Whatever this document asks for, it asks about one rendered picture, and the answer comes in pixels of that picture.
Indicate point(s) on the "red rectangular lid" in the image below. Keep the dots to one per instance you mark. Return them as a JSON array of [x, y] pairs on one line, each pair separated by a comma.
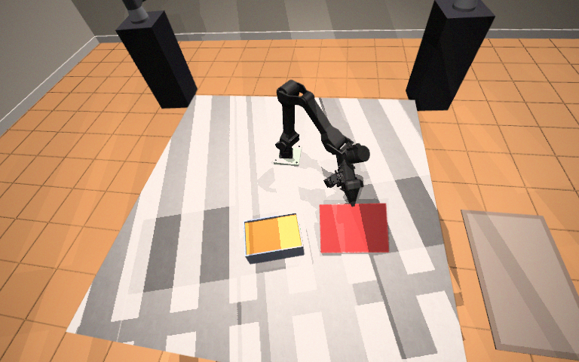
[[359, 229]]

